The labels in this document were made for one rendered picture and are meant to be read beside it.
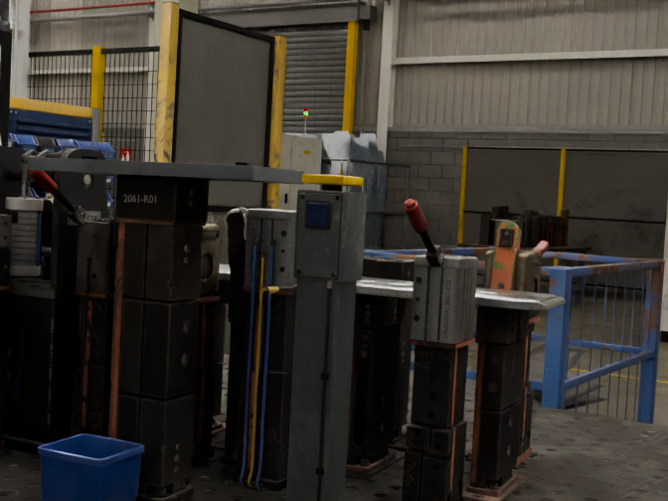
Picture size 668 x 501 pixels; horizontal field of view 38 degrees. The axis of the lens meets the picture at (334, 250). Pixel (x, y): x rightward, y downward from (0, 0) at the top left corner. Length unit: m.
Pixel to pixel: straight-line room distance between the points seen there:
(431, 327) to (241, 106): 3.92
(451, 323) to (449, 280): 0.06
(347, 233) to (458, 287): 0.19
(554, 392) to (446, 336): 2.01
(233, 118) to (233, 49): 0.35
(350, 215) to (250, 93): 4.06
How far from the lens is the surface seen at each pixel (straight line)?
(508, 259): 1.65
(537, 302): 1.43
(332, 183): 1.22
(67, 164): 1.40
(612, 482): 1.69
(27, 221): 1.68
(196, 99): 4.90
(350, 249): 1.23
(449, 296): 1.33
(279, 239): 1.43
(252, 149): 5.28
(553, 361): 3.31
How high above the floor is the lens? 1.13
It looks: 3 degrees down
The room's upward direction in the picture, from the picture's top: 3 degrees clockwise
